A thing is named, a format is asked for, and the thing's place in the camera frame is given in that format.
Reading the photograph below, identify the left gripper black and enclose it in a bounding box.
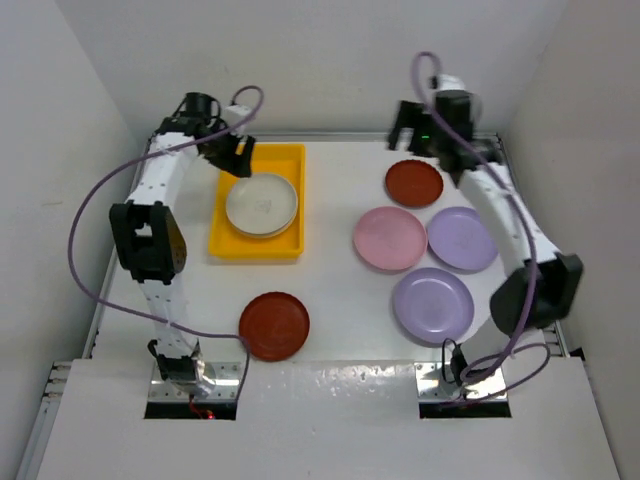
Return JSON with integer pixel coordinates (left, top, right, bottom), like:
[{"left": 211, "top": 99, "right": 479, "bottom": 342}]
[{"left": 200, "top": 120, "right": 255, "bottom": 178}]

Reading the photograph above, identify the cream white plate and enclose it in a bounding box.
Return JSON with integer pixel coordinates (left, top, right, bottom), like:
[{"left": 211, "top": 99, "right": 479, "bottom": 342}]
[{"left": 225, "top": 173, "right": 299, "bottom": 233}]

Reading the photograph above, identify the red plate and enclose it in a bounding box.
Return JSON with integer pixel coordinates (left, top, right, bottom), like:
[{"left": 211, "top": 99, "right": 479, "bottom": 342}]
[
  {"left": 238, "top": 292, "right": 310, "bottom": 362},
  {"left": 384, "top": 159, "right": 444, "bottom": 209}
]

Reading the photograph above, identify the pink plate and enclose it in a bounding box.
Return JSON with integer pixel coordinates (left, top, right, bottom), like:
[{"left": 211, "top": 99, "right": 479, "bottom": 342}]
[{"left": 352, "top": 206, "right": 428, "bottom": 271}]

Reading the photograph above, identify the purple plate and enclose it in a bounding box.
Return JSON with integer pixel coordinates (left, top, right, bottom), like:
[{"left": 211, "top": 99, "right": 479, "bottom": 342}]
[
  {"left": 391, "top": 268, "right": 475, "bottom": 345},
  {"left": 426, "top": 206, "right": 498, "bottom": 272}
]

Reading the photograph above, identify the red plate front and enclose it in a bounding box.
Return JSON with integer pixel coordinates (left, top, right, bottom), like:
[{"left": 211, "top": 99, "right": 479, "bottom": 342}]
[{"left": 238, "top": 292, "right": 310, "bottom": 362}]

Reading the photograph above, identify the blue plate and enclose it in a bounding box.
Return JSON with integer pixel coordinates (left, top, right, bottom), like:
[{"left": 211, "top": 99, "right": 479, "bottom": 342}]
[{"left": 233, "top": 220, "right": 293, "bottom": 239}]

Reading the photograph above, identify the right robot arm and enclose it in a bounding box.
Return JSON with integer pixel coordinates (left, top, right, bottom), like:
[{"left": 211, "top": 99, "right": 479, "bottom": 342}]
[{"left": 387, "top": 90, "right": 584, "bottom": 389}]

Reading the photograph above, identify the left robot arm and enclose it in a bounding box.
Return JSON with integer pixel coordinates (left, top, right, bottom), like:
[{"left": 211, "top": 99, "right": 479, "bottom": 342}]
[{"left": 109, "top": 92, "right": 255, "bottom": 397}]

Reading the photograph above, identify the yellow plastic bin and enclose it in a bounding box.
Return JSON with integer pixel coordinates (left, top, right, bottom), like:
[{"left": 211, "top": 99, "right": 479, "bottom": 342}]
[{"left": 208, "top": 143, "right": 306, "bottom": 261}]

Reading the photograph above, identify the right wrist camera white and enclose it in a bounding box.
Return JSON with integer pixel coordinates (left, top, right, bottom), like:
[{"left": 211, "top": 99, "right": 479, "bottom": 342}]
[{"left": 431, "top": 74, "right": 466, "bottom": 92}]

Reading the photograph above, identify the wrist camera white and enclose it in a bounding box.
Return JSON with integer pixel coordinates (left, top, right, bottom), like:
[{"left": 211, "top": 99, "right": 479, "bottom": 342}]
[
  {"left": 431, "top": 74, "right": 466, "bottom": 92},
  {"left": 222, "top": 104, "right": 251, "bottom": 126}
]

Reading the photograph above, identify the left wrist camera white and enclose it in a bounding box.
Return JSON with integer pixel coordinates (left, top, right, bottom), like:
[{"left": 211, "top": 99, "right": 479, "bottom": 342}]
[{"left": 222, "top": 104, "right": 251, "bottom": 126}]

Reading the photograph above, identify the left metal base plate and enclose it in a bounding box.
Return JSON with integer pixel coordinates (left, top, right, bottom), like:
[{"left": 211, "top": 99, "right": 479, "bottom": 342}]
[{"left": 147, "top": 360, "right": 242, "bottom": 403}]

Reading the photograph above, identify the metal base plate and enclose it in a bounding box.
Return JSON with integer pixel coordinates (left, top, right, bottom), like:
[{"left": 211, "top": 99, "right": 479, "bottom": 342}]
[
  {"left": 414, "top": 361, "right": 508, "bottom": 404},
  {"left": 147, "top": 360, "right": 242, "bottom": 403}
]

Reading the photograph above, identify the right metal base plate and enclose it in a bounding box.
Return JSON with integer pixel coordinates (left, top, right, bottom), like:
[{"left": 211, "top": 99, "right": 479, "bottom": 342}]
[{"left": 414, "top": 361, "right": 508, "bottom": 404}]

